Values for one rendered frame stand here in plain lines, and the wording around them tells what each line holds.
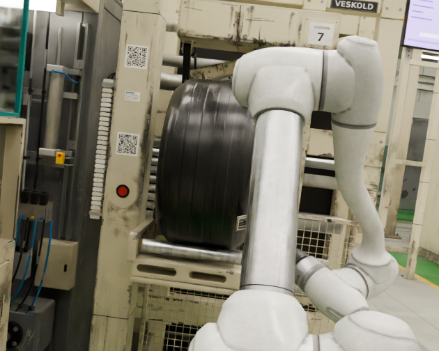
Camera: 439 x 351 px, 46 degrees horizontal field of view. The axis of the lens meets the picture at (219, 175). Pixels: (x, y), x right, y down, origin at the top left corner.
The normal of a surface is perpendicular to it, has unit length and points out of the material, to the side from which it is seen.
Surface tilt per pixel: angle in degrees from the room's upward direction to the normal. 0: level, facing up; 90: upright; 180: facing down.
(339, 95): 113
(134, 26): 90
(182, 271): 90
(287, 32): 90
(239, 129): 63
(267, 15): 90
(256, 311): 58
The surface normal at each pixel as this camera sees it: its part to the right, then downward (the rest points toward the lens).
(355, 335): -0.50, -0.66
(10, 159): -0.07, 0.08
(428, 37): 0.15, 0.11
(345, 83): 0.01, 0.34
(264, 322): -0.04, -0.47
